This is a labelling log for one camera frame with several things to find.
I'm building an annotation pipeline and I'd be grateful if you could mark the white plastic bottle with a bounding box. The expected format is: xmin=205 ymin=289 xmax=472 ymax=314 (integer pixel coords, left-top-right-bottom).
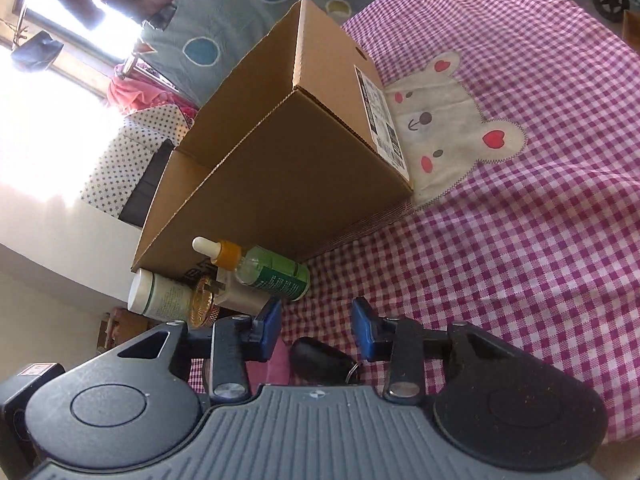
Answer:
xmin=127 ymin=269 xmax=192 ymax=322

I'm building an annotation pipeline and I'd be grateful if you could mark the black car key fob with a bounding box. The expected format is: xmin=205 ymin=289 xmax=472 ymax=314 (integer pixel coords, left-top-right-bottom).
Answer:
xmin=290 ymin=337 xmax=361 ymax=386

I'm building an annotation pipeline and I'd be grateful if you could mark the pink checkered tablecloth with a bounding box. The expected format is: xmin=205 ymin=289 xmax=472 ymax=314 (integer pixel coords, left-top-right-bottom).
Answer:
xmin=188 ymin=0 xmax=640 ymax=446

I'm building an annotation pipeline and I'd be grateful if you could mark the brown cardboard box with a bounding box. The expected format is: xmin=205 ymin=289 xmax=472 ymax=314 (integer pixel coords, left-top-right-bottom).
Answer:
xmin=132 ymin=0 xmax=412 ymax=280

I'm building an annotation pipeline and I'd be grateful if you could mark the white power adapter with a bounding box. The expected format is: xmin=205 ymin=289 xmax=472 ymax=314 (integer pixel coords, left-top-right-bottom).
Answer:
xmin=214 ymin=268 xmax=270 ymax=315

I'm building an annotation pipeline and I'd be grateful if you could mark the dark storage crate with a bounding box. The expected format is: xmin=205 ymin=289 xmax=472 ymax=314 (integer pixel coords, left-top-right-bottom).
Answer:
xmin=118 ymin=140 xmax=175 ymax=228

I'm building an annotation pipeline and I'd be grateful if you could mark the green dropper bottle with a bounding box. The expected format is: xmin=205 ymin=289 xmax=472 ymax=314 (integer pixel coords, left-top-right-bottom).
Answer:
xmin=192 ymin=236 xmax=310 ymax=301

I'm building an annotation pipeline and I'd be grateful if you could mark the pink plastic lid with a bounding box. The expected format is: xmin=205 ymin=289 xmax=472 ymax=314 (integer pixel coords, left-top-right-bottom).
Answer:
xmin=246 ymin=338 xmax=291 ymax=393

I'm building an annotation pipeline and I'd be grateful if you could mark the blue patterned bedsheet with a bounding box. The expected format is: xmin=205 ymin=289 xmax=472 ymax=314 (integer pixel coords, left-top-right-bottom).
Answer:
xmin=141 ymin=0 xmax=374 ymax=106

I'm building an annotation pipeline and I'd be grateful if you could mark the gold lidded jar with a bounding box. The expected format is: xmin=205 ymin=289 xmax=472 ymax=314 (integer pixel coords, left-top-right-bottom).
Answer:
xmin=189 ymin=275 xmax=220 ymax=328

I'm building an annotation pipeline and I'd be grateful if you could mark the polka dot cloth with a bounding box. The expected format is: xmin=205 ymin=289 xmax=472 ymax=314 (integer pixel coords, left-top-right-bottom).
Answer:
xmin=80 ymin=104 xmax=193 ymax=218

